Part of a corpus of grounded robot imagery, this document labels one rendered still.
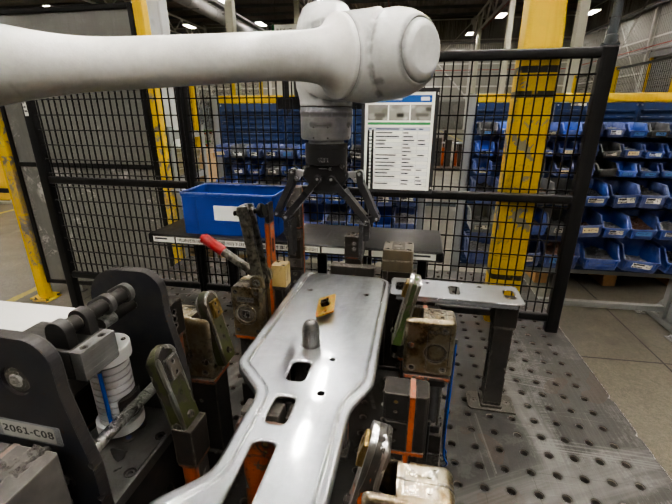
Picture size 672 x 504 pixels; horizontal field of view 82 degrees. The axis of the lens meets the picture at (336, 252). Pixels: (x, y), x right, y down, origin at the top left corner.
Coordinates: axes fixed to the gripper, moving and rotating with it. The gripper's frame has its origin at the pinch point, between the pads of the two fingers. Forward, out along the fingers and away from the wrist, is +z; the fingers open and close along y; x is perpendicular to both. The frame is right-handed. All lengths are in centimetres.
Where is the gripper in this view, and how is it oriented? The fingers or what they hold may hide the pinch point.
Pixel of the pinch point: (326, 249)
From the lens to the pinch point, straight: 76.0
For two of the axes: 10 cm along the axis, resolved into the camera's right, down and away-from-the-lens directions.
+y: 9.8, 0.7, -1.9
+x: 2.0, -3.3, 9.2
